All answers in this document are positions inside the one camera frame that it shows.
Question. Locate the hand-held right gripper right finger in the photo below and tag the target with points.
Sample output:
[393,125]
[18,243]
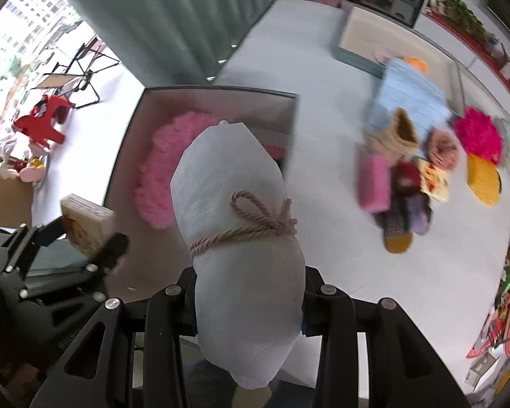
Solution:
[335,314]

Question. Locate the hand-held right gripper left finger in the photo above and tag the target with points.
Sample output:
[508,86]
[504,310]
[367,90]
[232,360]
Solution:
[170,310]

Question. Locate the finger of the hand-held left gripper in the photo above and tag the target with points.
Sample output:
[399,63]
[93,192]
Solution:
[110,250]
[38,233]

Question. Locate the cream tissue packet red print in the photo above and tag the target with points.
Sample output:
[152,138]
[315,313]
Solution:
[435,180]

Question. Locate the grey storage box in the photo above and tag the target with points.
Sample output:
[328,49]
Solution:
[403,46]
[238,106]

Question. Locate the cardboard box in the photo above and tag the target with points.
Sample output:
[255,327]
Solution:
[6,195]

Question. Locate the small plush toys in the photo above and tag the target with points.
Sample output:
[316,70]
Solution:
[23,168]

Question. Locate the pink fluffy cloth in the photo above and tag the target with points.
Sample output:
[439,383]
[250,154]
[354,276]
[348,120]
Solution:
[161,165]

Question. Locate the red plastic stool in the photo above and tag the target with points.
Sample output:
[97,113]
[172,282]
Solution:
[42,121]

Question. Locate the purple knit cloth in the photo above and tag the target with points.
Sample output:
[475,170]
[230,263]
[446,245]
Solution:
[418,214]

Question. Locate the pink rolled towel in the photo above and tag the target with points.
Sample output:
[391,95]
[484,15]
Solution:
[373,182]

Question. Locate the dark red knit cloth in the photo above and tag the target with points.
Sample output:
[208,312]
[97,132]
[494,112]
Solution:
[406,178]

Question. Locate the black folding chair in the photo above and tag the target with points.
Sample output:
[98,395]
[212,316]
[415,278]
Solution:
[74,72]

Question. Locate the pile of colourful packets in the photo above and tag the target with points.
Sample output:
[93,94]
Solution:
[508,297]

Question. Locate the beige knit hat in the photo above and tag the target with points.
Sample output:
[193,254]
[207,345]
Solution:
[397,138]

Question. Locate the dusty pink knit hat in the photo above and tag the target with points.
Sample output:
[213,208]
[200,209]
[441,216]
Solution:
[443,148]

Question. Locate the yellow knit hat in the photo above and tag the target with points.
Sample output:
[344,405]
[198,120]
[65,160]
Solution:
[484,180]

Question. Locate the magenta fluffy cloth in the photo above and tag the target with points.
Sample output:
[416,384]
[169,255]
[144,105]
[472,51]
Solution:
[478,131]

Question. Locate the light blue knitted cloth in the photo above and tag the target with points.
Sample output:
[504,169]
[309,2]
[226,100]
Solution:
[408,93]

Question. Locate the orange fluffy cloth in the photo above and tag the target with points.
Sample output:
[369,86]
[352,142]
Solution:
[418,64]

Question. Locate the red shelf with plants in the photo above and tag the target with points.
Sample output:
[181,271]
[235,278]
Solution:
[476,25]

